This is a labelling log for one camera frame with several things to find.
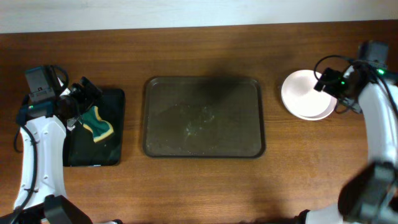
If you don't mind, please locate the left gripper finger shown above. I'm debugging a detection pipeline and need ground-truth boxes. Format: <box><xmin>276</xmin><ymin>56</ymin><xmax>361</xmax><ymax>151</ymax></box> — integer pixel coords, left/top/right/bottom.
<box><xmin>72</xmin><ymin>77</ymin><xmax>103</xmax><ymax>105</ymax></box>
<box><xmin>66</xmin><ymin>113</ymin><xmax>82</xmax><ymax>131</ymax></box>

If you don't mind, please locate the green and yellow sponge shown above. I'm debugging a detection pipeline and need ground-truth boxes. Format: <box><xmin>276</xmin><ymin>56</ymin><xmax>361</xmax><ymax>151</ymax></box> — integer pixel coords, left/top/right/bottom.
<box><xmin>80</xmin><ymin>106</ymin><xmax>114</xmax><ymax>143</ymax></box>

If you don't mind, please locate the white plate top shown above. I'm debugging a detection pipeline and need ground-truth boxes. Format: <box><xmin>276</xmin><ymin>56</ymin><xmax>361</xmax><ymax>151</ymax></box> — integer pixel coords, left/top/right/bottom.
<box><xmin>280</xmin><ymin>70</ymin><xmax>331</xmax><ymax>100</ymax></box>

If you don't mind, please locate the white plate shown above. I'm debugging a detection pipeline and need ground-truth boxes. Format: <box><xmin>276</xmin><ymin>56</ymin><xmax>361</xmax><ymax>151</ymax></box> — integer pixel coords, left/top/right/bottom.
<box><xmin>280</xmin><ymin>70</ymin><xmax>331</xmax><ymax>100</ymax></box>
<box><xmin>282</xmin><ymin>97</ymin><xmax>336</xmax><ymax>121</ymax></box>

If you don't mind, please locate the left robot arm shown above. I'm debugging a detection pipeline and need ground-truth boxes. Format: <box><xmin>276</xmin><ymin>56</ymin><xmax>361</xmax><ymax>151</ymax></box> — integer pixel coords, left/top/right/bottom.
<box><xmin>1</xmin><ymin>66</ymin><xmax>125</xmax><ymax>223</ymax></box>

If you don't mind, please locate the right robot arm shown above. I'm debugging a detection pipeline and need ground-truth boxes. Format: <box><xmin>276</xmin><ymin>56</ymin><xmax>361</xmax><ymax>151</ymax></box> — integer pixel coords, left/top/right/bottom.
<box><xmin>281</xmin><ymin>60</ymin><xmax>397</xmax><ymax>223</ymax></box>

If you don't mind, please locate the black rectangular tray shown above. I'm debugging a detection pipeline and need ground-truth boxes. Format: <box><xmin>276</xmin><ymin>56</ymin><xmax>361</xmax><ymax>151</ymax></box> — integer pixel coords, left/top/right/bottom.
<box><xmin>63</xmin><ymin>89</ymin><xmax>125</xmax><ymax>167</ymax></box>

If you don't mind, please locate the brown serving tray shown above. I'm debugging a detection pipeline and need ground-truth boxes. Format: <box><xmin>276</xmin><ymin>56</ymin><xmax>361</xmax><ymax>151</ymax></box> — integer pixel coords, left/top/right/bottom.
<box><xmin>142</xmin><ymin>77</ymin><xmax>266</xmax><ymax>159</ymax></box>

